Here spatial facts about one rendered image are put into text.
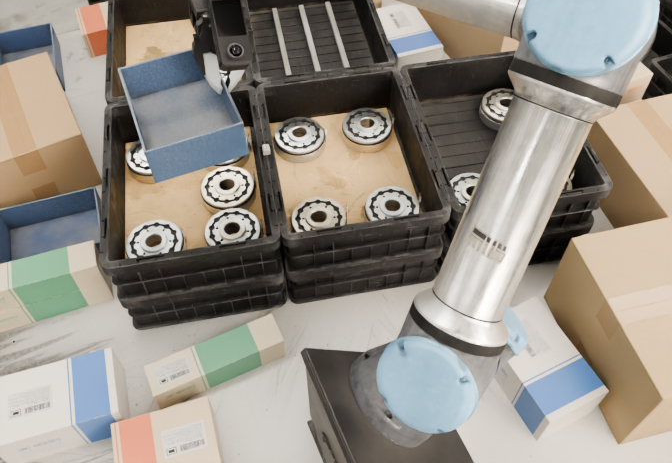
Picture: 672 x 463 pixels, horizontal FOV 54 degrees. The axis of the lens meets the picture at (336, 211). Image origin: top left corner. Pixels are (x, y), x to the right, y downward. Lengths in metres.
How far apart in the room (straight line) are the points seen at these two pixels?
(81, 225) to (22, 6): 2.12
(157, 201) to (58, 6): 2.21
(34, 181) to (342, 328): 0.72
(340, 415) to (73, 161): 0.86
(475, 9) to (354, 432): 0.56
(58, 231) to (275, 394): 0.60
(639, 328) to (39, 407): 0.97
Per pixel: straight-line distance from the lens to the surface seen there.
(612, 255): 1.22
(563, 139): 0.70
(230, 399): 1.24
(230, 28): 0.96
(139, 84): 1.17
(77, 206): 1.52
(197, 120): 1.12
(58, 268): 1.31
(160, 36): 1.71
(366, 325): 1.29
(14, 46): 2.00
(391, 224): 1.14
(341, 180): 1.32
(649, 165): 1.45
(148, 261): 1.13
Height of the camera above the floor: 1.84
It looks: 52 degrees down
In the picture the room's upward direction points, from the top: straight up
